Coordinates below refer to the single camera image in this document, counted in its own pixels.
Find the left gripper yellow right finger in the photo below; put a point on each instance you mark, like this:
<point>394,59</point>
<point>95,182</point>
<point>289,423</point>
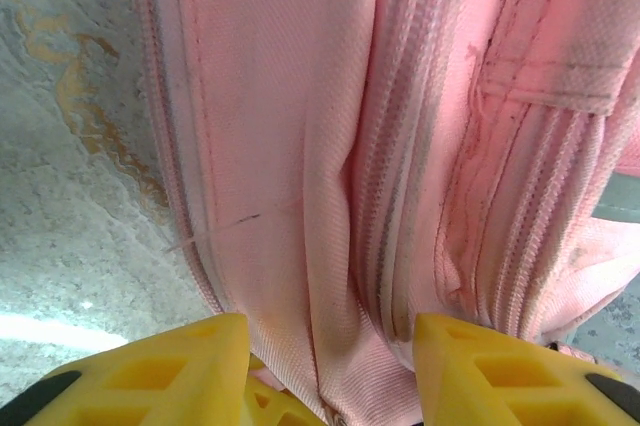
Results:
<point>500,386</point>

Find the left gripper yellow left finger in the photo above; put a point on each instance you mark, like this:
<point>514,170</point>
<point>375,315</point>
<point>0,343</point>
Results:
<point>150,386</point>

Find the pink backpack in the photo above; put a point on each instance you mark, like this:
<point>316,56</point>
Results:
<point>300,146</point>

